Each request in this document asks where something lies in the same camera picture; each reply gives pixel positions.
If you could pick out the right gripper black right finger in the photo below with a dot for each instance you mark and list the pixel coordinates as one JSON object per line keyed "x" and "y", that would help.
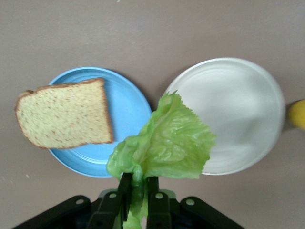
{"x": 158, "y": 210}

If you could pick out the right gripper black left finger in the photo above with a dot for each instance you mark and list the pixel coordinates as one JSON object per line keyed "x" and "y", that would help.
{"x": 112, "y": 205}

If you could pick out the green lettuce leaf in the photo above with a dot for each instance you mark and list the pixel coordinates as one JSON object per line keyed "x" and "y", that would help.
{"x": 171, "y": 138}

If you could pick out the brown bread slice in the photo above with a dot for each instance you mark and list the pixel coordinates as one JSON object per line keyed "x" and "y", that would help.
{"x": 64, "y": 114}

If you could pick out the yellow mustard squeeze bottle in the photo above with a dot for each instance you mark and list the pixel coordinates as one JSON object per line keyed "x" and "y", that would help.
{"x": 297, "y": 114}

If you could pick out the blue round plate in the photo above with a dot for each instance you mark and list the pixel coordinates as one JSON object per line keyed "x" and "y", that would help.
{"x": 126, "y": 100}

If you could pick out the beige round plate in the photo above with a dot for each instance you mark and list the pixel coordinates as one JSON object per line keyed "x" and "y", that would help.
{"x": 233, "y": 107}

